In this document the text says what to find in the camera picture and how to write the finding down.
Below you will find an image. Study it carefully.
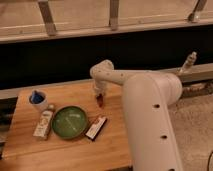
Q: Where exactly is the white carton bottle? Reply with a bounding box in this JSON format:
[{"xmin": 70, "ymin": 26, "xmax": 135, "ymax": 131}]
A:
[{"xmin": 33, "ymin": 104, "xmax": 55, "ymax": 140}]

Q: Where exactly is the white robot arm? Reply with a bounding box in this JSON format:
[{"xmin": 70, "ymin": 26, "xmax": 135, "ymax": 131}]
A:
[{"xmin": 90, "ymin": 60, "xmax": 183, "ymax": 171}]

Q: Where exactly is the green ceramic bowl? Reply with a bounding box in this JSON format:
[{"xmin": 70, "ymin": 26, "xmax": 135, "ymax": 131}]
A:
[{"xmin": 51, "ymin": 106, "xmax": 89, "ymax": 140}]

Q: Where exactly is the white cup with blue object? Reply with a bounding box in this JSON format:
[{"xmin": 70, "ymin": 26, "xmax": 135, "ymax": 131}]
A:
[{"xmin": 29, "ymin": 90, "xmax": 48, "ymax": 111}]

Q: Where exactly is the small bottle on ledge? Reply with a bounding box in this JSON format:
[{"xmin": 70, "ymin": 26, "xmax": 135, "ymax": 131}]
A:
[{"xmin": 179, "ymin": 52, "xmax": 197, "ymax": 75}]

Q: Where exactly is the red pepper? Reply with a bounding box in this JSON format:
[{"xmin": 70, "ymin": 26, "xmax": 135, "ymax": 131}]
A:
[{"xmin": 96, "ymin": 94, "xmax": 104, "ymax": 107}]

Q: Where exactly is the red white snack box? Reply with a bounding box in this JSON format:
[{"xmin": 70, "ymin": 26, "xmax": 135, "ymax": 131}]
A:
[{"xmin": 86, "ymin": 116, "xmax": 107, "ymax": 141}]

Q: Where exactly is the metal window frame rail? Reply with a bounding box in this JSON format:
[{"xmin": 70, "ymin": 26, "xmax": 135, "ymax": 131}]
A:
[{"xmin": 0, "ymin": 0, "xmax": 213, "ymax": 43}]

